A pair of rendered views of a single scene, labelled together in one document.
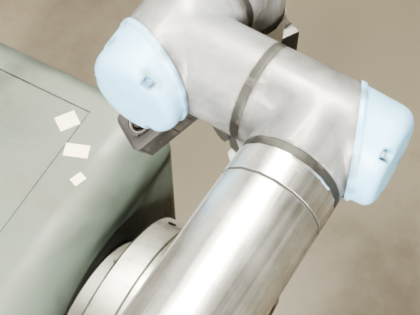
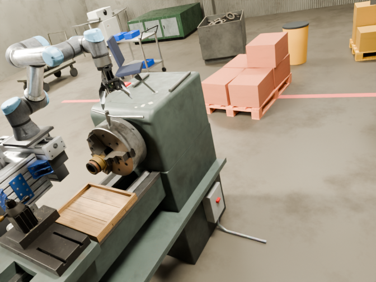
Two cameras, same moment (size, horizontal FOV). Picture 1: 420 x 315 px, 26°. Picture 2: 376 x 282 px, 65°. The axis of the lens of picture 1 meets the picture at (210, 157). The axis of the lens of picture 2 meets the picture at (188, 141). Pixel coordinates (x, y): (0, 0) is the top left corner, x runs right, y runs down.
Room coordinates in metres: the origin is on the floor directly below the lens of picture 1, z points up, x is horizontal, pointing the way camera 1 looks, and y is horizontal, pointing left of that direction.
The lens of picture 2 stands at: (0.94, -1.33, 1.87)
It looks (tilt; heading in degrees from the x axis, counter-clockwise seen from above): 31 degrees down; 97
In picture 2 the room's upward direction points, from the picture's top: 14 degrees counter-clockwise
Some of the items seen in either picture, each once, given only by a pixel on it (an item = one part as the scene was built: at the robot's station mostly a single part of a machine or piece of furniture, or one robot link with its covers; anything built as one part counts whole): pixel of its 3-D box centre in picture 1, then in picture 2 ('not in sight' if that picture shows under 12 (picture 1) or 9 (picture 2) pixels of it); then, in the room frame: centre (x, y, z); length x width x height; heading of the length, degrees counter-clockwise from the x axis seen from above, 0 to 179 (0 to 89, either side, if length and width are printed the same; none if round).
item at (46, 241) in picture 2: not in sight; (42, 241); (0.08, -0.43, 0.95); 0.43 x 0.18 x 0.04; 151
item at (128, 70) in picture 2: not in sight; (127, 67); (-0.41, 3.77, 0.52); 0.60 x 0.57 x 1.03; 162
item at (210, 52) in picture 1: (190, 57); (78, 46); (0.40, 0.01, 1.65); 0.11 x 0.11 x 0.08; 58
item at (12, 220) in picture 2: not in sight; (22, 218); (0.03, -0.40, 1.07); 0.07 x 0.07 x 0.10; 61
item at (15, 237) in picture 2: not in sight; (34, 225); (0.04, -0.37, 1.00); 0.20 x 0.10 x 0.05; 61
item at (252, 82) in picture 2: not in sight; (247, 72); (1.49, 2.73, 0.38); 1.35 x 1.05 x 0.76; 66
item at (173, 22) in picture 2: not in sight; (167, 23); (-0.03, 8.40, 0.35); 1.77 x 1.62 x 0.70; 157
